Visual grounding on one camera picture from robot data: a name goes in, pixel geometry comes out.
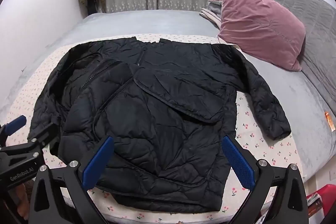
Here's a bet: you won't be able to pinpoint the black quilted puffer jacket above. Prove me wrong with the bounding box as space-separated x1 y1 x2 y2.
29 38 291 213

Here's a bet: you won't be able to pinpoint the person's left hand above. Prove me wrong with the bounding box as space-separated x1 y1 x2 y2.
15 184 30 210

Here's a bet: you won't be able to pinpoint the red object beside bed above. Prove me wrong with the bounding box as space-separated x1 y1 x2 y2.
306 184 335 218

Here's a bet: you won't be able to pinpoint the grey bed blanket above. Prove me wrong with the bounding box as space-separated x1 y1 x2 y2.
1 10 335 182

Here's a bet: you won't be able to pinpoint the orange tag on bed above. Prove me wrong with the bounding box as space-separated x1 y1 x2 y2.
324 111 335 132

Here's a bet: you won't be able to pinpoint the grey padded headboard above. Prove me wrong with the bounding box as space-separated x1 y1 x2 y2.
274 0 335 113

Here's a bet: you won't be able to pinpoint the pink velvet pillow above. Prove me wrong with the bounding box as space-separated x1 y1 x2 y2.
219 0 306 72

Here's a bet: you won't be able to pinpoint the folded grey pink blankets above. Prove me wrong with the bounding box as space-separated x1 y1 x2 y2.
199 0 222 29

